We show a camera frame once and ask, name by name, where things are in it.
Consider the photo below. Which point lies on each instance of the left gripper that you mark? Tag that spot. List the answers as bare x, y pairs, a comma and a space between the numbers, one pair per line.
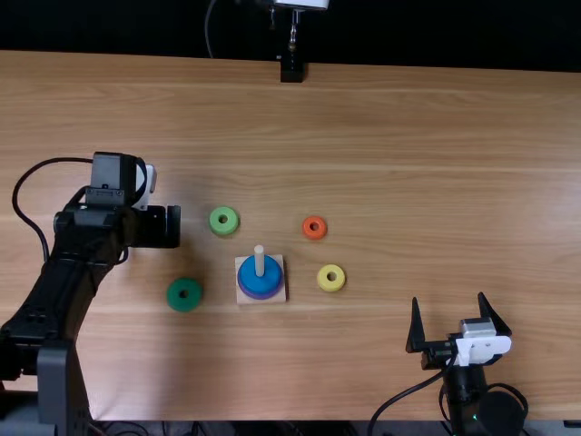
154, 227

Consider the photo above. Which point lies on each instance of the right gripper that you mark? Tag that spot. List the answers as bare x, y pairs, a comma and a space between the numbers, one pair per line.
438, 354

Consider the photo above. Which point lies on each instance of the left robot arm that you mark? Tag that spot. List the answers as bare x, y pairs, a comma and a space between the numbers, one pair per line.
59, 281

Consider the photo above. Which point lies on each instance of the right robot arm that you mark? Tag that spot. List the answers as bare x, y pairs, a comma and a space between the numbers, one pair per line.
467, 390

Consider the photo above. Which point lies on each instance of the wooden peg base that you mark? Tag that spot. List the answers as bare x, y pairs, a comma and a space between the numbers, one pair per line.
281, 297

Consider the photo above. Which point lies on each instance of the black clamp stand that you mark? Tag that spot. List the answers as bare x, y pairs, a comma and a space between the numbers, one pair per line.
292, 70

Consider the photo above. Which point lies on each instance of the white device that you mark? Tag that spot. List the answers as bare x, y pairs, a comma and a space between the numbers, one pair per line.
302, 3

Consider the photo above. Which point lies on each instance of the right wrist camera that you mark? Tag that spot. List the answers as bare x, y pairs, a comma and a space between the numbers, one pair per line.
481, 349

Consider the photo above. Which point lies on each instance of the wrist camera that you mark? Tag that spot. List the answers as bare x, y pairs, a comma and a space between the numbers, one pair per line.
150, 181
481, 349

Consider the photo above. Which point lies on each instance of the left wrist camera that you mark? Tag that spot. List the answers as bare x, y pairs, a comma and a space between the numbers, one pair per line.
150, 181

